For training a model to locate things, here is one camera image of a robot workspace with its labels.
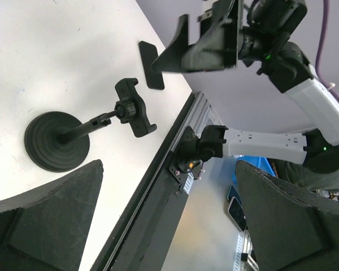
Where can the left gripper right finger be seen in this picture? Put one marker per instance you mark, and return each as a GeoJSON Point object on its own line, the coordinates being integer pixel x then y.
{"type": "Point", "coordinates": [290, 227]}

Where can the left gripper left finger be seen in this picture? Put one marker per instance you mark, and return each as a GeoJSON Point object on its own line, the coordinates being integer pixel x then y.
{"type": "Point", "coordinates": [46, 228]}

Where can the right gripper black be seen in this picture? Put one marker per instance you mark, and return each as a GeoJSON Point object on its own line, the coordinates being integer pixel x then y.
{"type": "Point", "coordinates": [223, 41]}

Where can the black phone stand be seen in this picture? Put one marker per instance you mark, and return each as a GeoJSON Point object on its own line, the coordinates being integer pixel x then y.
{"type": "Point", "coordinates": [59, 142]}

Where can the spare smartphone on floor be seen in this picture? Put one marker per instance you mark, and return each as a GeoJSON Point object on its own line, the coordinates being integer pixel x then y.
{"type": "Point", "coordinates": [235, 209]}

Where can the blue bin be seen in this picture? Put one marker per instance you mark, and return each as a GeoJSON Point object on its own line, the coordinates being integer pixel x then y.
{"type": "Point", "coordinates": [259, 162]}

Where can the aluminium front rail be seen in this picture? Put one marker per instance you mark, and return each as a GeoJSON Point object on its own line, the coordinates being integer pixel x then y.
{"type": "Point", "coordinates": [195, 114]}

